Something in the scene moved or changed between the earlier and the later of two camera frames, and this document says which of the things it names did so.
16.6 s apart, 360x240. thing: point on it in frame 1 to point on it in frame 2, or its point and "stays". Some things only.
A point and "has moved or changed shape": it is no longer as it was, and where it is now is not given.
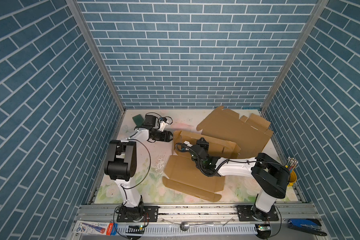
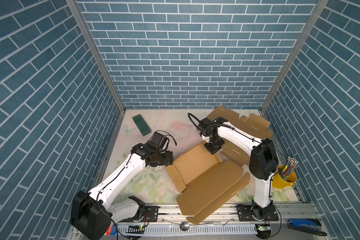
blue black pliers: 308,225 stays
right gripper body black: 203,146 to 213,144
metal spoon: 185,226 stays
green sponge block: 138,120 stays
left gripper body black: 157,135 to 163,158
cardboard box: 181,171 has moved or changed shape
